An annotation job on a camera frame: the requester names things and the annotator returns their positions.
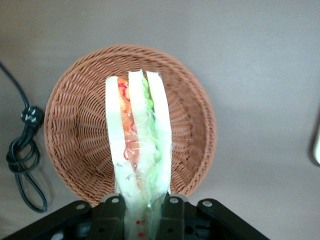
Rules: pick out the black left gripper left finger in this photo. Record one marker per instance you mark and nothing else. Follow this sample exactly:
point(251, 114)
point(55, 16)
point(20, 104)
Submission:
point(111, 215)

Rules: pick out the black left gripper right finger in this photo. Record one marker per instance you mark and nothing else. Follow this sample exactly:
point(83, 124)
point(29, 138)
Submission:
point(173, 215)

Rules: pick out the triangle sandwich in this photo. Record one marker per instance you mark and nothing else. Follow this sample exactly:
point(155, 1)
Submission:
point(140, 150)

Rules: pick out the round brown wicker basket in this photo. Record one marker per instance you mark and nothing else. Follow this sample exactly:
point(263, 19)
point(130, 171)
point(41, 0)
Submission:
point(75, 125)

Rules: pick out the cream plastic tray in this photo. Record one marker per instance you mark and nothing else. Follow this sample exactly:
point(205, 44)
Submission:
point(317, 145)

